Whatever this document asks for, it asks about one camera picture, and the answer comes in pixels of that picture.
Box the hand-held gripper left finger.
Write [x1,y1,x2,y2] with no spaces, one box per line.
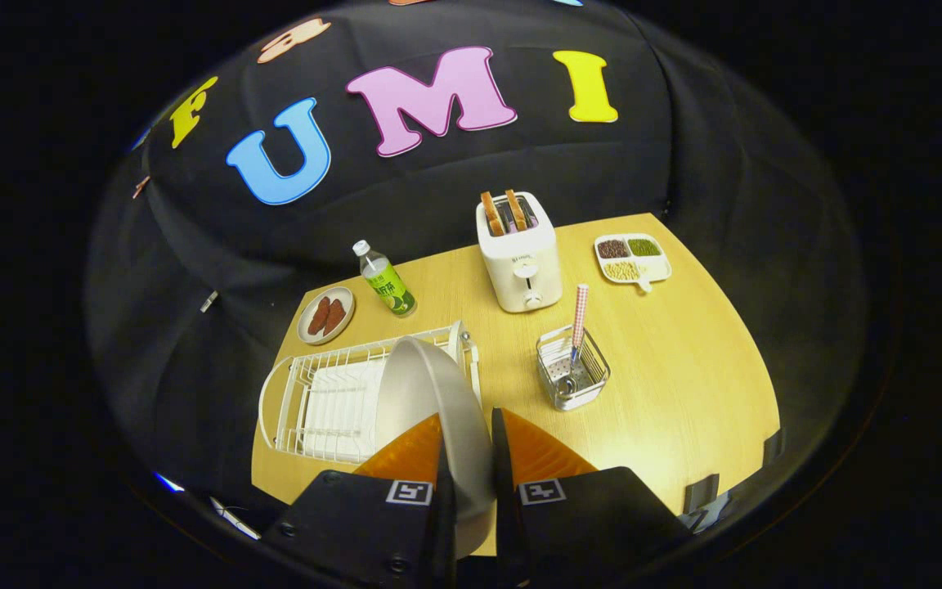
[262,413,457,589]

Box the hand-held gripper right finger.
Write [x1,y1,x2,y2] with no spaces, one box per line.
[491,407,693,589]

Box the metal wire basket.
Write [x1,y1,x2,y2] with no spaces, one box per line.
[536,325,612,411]

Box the white plate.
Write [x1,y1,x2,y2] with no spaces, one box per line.
[375,335,496,559]

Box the white wire dish rack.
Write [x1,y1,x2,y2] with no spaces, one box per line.
[258,321,482,465]

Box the red checked handle spoon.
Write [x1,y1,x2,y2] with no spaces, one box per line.
[557,284,590,395]

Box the white divided dish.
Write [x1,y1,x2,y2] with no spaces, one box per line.
[594,233,673,294]

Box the white drip tray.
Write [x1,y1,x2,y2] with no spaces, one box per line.
[303,360,390,463]

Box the white desktop device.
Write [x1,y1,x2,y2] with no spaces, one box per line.
[209,495,261,541]

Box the white toaster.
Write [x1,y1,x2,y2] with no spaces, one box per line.
[476,191,563,313]

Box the green label drink bottle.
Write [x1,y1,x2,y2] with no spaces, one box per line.
[352,240,418,318]

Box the small grey saucer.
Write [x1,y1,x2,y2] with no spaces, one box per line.
[298,286,356,345]

